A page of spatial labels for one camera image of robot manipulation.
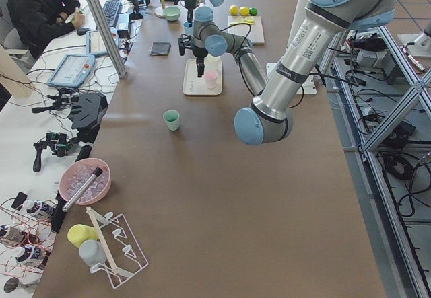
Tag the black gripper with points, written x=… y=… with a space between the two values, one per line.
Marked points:
x=190 y=7
x=201 y=53

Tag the pale yellow white cup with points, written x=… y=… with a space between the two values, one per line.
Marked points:
x=211 y=63

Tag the light blue cup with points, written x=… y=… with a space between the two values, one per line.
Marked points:
x=188 y=28

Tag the pink cup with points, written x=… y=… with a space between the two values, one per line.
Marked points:
x=211 y=79

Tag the mint green cup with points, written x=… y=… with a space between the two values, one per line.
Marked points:
x=172 y=119

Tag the cream rabbit tray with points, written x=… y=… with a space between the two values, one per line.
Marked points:
x=194 y=86

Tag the mint green bowl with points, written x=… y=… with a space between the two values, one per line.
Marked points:
x=171 y=13

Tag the wooden stand round base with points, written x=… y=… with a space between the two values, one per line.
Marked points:
x=159 y=12

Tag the dark grey folded cloth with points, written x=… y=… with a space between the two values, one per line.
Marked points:
x=160 y=48

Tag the whole yellow lemon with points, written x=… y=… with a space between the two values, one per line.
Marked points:
x=233 y=10

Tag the yellow plastic knife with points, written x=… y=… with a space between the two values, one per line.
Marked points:
x=241 y=23

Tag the wooden cutting board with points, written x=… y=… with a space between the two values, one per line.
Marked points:
x=254 y=33

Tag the green lime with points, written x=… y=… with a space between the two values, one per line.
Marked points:
x=253 y=11

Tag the black keyboard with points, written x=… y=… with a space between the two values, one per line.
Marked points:
x=111 y=9

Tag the blue teach pendant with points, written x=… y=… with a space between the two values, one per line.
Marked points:
x=95 y=45
x=72 y=71

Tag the computer mouse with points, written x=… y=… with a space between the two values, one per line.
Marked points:
x=82 y=31

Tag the black plastic device housing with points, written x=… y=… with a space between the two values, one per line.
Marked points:
x=86 y=115

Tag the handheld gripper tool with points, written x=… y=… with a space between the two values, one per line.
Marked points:
x=61 y=101
x=59 y=143

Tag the person in black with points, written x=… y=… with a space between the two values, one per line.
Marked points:
x=38 y=22

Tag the pink bowl with ice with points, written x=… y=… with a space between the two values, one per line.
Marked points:
x=79 y=173

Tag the yellow cup on rack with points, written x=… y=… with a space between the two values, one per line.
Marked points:
x=79 y=233

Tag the grey cup on rack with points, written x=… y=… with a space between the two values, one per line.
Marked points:
x=92 y=253

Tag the aluminium frame post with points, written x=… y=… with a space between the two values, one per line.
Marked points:
x=104 y=30

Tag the white wire cup rack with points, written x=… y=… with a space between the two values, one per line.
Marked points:
x=125 y=258

